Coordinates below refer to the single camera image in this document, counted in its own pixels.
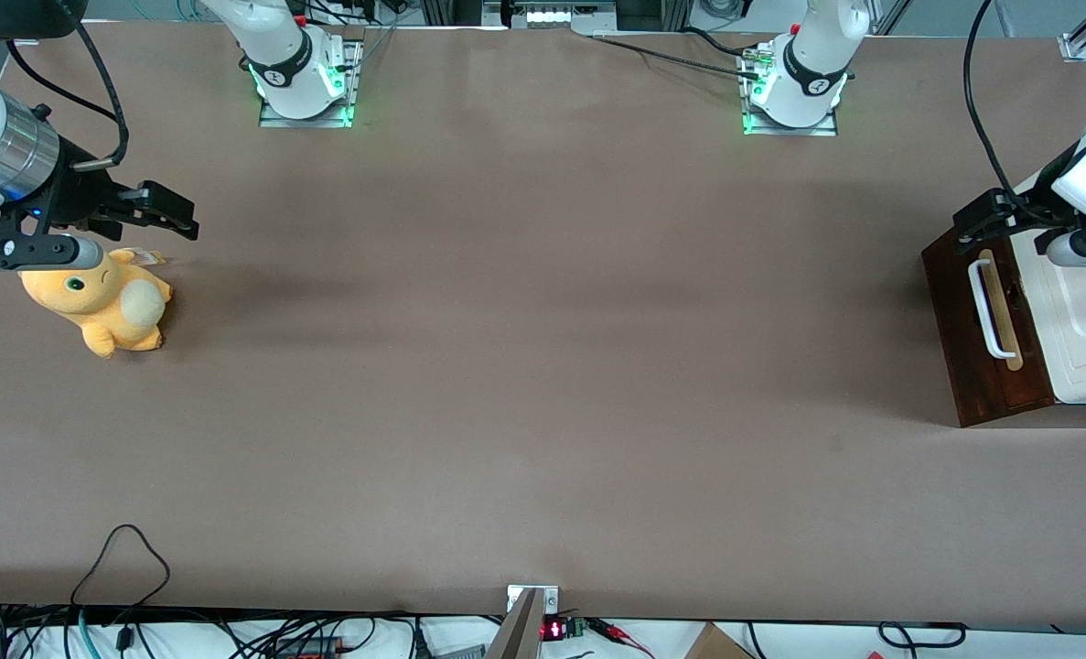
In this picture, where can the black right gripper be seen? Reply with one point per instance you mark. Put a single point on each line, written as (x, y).
(74, 194)

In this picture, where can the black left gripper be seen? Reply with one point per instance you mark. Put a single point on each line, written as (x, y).
(1021, 207)

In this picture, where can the dark brown wooden drawer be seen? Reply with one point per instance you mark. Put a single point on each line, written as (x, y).
(954, 339)

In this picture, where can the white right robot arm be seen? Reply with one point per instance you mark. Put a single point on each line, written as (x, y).
(282, 55)

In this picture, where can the orange plush toy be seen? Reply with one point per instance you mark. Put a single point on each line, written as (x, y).
(103, 297)

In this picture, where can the white power strip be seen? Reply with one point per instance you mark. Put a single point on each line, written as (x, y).
(565, 16)

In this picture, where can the brown cardboard piece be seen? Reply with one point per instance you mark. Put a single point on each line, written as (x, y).
(716, 645)

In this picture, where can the red LED display module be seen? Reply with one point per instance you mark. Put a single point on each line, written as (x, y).
(553, 630)

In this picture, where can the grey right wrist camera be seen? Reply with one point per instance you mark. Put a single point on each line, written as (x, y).
(48, 252)

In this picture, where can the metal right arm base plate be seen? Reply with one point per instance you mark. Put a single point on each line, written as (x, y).
(273, 114)

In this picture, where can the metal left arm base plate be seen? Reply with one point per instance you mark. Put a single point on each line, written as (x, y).
(826, 126)

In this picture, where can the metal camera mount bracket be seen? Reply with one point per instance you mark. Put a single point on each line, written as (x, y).
(529, 618)

